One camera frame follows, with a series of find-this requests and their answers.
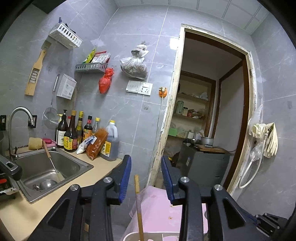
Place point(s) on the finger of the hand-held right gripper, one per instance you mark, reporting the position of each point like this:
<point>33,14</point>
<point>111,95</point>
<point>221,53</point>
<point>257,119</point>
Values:
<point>272,223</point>

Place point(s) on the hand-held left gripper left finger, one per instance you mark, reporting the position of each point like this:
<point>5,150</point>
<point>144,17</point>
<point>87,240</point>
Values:
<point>123,178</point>

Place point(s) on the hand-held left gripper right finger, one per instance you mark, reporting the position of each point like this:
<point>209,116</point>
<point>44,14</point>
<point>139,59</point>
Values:
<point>166,178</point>

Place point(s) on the wooden chopstick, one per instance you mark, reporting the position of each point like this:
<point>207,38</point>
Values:
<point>138,208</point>

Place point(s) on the white plastic utensil basket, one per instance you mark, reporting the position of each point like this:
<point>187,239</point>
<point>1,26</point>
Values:
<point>148,237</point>

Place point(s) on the pink floral tablecloth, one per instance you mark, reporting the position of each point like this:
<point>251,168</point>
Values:
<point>157,208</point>

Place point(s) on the large oil jug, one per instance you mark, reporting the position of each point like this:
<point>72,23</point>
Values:
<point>112,148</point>

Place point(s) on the grey cabinet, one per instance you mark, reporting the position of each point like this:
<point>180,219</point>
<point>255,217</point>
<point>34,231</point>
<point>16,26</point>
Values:
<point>203,169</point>

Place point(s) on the red chili packet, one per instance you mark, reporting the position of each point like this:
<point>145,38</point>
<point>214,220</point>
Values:
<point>97,146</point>

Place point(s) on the green box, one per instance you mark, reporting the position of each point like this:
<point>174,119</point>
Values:
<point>172,132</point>

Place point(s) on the white and blue bag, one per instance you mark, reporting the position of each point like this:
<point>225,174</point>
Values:
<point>84,146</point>

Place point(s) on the metal pot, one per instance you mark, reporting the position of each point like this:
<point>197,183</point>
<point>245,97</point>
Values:
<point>206,141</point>

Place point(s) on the wooden cutting board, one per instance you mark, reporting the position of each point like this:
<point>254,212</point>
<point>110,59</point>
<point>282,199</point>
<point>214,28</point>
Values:
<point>215,149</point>

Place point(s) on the stainless steel sink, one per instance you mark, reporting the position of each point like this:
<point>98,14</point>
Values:
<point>69,162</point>

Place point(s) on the clear bottle yellow cap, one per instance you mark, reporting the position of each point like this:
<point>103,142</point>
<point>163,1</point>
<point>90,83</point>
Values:
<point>96,127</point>

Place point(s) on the dark bottle red label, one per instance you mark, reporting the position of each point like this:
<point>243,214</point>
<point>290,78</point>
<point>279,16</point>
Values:
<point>87,129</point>

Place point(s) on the tall soy sauce bottle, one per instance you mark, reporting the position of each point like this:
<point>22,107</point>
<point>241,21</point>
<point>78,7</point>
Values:
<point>71,141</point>

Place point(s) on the dark bottle yellow label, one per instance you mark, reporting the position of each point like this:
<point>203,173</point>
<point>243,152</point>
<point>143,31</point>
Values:
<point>79,127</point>

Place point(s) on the small glass jar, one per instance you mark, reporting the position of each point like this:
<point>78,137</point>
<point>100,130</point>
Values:
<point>185,111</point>

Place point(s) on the green canister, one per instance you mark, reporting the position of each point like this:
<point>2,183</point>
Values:
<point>180,107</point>

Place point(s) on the clear hanging plastic bag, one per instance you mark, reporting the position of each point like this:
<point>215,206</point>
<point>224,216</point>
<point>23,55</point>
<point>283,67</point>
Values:
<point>255,153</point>

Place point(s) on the dark pump bottle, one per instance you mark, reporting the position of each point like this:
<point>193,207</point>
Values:
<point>62,134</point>

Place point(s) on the metal bowl in sink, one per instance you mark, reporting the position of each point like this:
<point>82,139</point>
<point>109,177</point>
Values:
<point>48,184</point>

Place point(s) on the pale rubber glove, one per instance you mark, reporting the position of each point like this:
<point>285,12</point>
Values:
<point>259,129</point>
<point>272,143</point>

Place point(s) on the pink soap dish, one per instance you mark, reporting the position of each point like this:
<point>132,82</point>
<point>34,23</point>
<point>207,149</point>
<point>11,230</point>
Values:
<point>49,141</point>

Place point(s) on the wooden shelf unit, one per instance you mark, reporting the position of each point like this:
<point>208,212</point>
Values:
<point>196,98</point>

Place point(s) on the yellow sponge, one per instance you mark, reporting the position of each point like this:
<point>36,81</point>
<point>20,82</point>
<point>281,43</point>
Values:
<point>35,143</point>

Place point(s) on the metal mesh strainer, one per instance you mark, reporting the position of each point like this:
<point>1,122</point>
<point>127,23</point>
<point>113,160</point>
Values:
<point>49,117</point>

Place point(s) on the red plastic bag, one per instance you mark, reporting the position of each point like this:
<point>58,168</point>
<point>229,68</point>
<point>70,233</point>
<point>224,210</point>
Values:
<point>105,82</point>

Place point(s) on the beige kitchen countertop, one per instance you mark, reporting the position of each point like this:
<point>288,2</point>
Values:
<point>27,213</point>

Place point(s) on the clear bag of dried goods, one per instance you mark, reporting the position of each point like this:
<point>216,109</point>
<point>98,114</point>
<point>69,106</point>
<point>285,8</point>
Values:
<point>134,66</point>

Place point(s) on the black wok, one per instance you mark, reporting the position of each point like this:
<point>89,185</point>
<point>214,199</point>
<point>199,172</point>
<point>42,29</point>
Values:
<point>10,166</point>

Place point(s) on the black induction cooker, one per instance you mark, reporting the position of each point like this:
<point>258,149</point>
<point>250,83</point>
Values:
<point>5,187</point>

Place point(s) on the red snack packets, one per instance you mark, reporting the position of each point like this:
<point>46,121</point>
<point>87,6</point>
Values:
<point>101,58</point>

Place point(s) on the metal faucet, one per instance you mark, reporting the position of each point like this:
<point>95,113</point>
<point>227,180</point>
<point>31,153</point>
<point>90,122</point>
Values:
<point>19,110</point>

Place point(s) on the green snack packet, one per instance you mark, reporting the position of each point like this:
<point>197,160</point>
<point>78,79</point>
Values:
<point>90,56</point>

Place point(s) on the wooden grater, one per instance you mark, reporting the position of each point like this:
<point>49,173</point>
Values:
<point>34,76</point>

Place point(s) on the black range hood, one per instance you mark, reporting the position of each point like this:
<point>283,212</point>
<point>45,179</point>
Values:
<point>46,5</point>

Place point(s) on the wooden door frame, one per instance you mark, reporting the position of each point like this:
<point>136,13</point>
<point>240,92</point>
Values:
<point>171,104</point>

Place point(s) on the orange wall plug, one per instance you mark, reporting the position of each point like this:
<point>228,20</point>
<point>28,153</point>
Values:
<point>163,92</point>

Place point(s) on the white wall socket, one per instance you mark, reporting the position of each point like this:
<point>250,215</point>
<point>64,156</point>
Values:
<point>145,88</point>

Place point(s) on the white box on wall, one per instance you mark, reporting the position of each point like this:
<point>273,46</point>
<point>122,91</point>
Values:
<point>67,87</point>

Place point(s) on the black wall socket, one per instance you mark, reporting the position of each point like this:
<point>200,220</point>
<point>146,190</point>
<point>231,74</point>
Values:
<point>32,121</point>
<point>2,122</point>

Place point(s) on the grey wall shelf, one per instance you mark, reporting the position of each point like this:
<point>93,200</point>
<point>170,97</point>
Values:
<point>91,67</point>

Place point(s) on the white wall basket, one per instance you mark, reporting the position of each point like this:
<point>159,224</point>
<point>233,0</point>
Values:
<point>66,36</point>

